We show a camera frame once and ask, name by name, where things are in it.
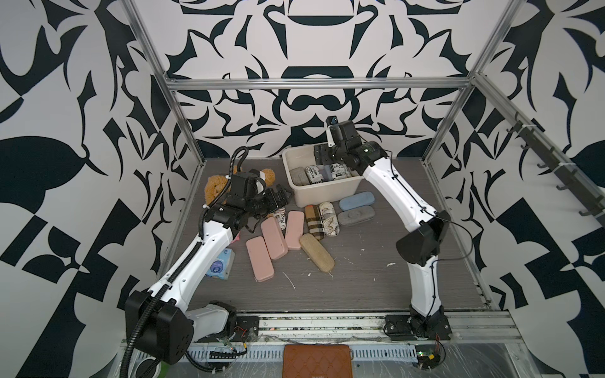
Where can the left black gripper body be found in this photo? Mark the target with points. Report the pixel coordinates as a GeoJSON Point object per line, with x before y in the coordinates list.
{"type": "Point", "coordinates": [261, 206]}

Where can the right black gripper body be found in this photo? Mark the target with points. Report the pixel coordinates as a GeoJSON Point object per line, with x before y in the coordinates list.
{"type": "Point", "coordinates": [330, 153]}

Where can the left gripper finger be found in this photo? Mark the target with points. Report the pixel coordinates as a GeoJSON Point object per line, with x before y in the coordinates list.
{"type": "Point", "coordinates": [281, 192]}
{"type": "Point", "coordinates": [279, 202]}

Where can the newspaper print case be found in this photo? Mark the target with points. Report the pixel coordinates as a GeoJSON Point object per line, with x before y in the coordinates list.
{"type": "Point", "coordinates": [340, 171]}
{"type": "Point", "coordinates": [281, 217]}

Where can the newspaper flag case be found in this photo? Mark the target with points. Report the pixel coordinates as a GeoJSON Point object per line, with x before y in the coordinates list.
{"type": "Point", "coordinates": [314, 174]}

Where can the map print glasses case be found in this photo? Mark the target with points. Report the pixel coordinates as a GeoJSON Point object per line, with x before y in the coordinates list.
{"type": "Point", "coordinates": [329, 219]}

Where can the blue glasses case back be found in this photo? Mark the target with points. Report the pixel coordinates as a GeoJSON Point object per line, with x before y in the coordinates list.
{"type": "Point", "coordinates": [358, 200]}

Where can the blue glasses case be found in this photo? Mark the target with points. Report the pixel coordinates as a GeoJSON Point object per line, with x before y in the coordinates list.
{"type": "Point", "coordinates": [358, 200]}
{"type": "Point", "coordinates": [326, 173]}

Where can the grey glasses case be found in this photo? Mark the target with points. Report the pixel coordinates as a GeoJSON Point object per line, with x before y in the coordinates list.
{"type": "Point", "coordinates": [356, 216]}

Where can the tan woven glasses case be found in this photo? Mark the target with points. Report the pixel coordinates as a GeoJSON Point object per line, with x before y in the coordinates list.
{"type": "Point", "coordinates": [317, 253]}

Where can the grey woven rectangular case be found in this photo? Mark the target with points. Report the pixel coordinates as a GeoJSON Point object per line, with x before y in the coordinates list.
{"type": "Point", "coordinates": [299, 177]}

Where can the blue glasses case front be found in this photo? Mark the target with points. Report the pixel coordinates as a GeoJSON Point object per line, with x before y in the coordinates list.
{"type": "Point", "coordinates": [326, 173]}

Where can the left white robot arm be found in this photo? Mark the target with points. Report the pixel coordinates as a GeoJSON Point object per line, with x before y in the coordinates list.
{"type": "Point", "coordinates": [158, 320]}

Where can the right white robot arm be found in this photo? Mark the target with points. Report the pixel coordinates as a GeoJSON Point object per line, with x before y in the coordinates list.
{"type": "Point", "coordinates": [426, 228]}

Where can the pink glasses case right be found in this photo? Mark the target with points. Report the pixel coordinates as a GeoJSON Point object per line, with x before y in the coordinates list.
{"type": "Point", "coordinates": [294, 229]}

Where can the pink glasses case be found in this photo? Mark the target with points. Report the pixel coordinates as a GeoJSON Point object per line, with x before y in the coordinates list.
{"type": "Point", "coordinates": [261, 262]}
{"type": "Point", "coordinates": [294, 229]}
{"type": "Point", "coordinates": [274, 238]}

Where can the plaid brown glasses case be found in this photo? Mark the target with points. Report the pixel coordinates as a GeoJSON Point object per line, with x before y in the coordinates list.
{"type": "Point", "coordinates": [314, 222]}

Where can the beige plastic storage box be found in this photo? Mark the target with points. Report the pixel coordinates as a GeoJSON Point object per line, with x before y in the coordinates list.
{"type": "Point", "coordinates": [295, 157]}

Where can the pink glasses case middle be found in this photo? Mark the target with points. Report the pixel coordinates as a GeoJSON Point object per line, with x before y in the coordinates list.
{"type": "Point", "coordinates": [274, 238]}

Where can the pink glasses case front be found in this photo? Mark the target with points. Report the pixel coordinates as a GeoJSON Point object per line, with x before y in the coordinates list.
{"type": "Point", "coordinates": [261, 262]}

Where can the orange plush teddy bear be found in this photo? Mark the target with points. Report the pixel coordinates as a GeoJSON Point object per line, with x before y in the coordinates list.
{"type": "Point", "coordinates": [217, 183]}

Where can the blue tissue pack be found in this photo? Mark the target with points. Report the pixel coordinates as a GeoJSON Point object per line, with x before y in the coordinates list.
{"type": "Point", "coordinates": [222, 266]}

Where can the brown quilted leather wallet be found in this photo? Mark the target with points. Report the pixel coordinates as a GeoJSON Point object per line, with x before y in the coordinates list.
{"type": "Point", "coordinates": [317, 361]}

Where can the green circuit board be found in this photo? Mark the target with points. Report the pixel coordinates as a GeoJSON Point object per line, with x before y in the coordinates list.
{"type": "Point", "coordinates": [430, 357]}

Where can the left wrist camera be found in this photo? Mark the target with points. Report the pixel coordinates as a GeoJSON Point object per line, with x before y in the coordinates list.
{"type": "Point", "coordinates": [260, 182]}

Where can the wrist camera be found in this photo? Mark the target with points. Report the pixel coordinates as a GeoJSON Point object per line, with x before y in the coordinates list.
{"type": "Point", "coordinates": [331, 121]}
{"type": "Point", "coordinates": [260, 182]}

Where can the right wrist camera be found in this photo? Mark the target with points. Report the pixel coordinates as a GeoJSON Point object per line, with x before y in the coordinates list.
{"type": "Point", "coordinates": [331, 121]}

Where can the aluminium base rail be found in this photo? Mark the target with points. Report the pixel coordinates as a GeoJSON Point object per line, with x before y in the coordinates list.
{"type": "Point", "coordinates": [463, 326]}

